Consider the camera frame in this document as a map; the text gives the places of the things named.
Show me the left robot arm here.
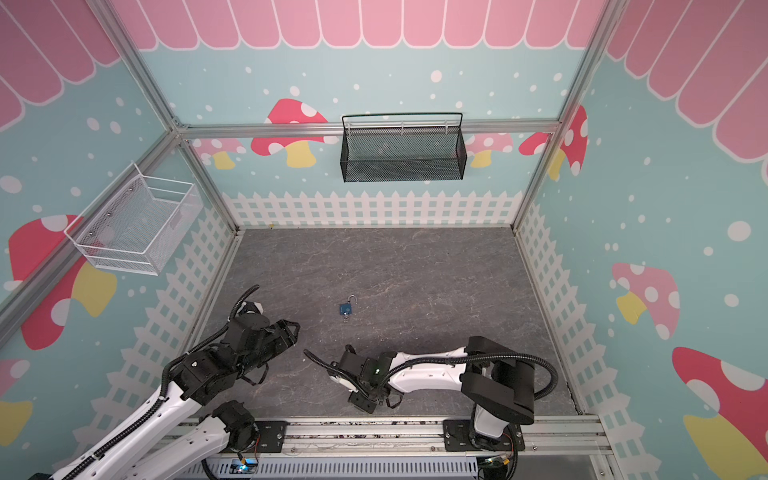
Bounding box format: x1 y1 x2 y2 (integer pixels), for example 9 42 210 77
52 287 300 479

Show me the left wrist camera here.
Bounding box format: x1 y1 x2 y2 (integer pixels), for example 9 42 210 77
237 300 263 317

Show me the white wire mesh basket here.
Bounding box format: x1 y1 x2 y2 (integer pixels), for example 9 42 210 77
64 164 204 276

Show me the blue padlock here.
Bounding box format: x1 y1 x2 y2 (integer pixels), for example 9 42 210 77
339 294 357 319

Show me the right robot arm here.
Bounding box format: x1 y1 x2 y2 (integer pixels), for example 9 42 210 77
304 336 559 450

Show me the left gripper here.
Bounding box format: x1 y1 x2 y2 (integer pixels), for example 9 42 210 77
236 319 301 379

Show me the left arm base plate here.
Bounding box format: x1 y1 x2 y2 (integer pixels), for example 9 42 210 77
237 421 288 455

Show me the aluminium front rail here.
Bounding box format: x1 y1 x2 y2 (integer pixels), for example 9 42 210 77
116 413 613 460

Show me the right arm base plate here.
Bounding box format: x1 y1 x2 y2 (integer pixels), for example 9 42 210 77
442 419 526 453

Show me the black wire mesh basket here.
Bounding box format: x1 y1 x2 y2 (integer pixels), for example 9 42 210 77
340 112 468 183

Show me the white vented cable duct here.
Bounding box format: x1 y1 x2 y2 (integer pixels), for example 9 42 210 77
208 457 478 479

